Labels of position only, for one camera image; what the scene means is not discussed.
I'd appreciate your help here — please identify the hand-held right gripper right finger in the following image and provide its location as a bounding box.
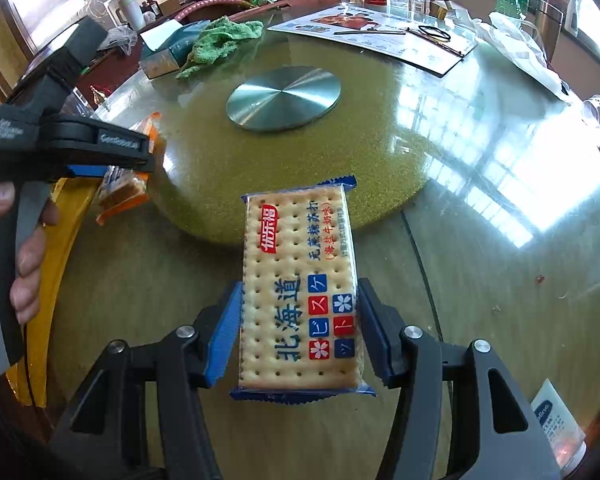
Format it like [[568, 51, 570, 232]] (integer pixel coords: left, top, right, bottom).
[[357, 277, 561, 480]]

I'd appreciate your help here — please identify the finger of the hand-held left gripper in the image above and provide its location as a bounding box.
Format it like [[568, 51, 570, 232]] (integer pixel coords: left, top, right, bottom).
[[42, 115, 157, 181], [7, 16, 110, 123]]

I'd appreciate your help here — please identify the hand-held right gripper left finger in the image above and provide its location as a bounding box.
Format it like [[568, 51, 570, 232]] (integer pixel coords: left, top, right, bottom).
[[50, 281, 244, 480]]

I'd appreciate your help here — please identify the orange cracker packet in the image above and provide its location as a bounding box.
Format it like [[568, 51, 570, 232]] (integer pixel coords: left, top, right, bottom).
[[96, 111, 167, 225]]

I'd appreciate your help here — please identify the blue white cracker packet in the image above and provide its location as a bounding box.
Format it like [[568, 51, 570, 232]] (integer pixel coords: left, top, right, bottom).
[[230, 175, 378, 405]]

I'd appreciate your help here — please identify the person's left hand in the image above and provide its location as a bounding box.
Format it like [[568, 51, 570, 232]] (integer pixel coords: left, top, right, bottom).
[[0, 181, 61, 326]]

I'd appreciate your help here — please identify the clear plastic bag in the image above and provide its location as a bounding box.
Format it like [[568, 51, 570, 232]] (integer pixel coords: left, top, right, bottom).
[[97, 25, 140, 56]]

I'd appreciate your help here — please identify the white cup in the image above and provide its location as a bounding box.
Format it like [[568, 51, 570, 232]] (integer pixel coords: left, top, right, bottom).
[[116, 0, 146, 32]]

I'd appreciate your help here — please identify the teal tissue box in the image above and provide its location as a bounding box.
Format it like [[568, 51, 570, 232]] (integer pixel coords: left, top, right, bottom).
[[139, 20, 216, 80]]

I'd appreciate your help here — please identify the pink yellow hoop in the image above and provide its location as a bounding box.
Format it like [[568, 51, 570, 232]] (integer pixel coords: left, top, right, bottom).
[[172, 0, 261, 26]]

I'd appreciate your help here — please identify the green cloth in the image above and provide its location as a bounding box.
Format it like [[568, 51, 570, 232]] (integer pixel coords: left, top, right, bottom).
[[176, 16, 265, 80]]

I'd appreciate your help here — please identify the round metal disc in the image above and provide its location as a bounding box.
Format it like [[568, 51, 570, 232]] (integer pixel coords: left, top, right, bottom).
[[226, 66, 342, 133]]

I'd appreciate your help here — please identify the white cream tube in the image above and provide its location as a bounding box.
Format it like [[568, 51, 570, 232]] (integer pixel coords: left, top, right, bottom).
[[530, 377, 588, 476]]

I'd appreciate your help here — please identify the green round turntable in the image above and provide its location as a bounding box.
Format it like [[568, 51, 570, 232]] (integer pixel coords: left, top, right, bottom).
[[97, 7, 486, 247]]

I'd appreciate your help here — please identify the printed menu sheet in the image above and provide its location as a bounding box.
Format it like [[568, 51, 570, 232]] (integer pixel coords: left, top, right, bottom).
[[267, 4, 478, 77]]

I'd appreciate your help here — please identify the white plastic bag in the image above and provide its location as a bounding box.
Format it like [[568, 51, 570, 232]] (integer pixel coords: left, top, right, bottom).
[[472, 10, 573, 103]]

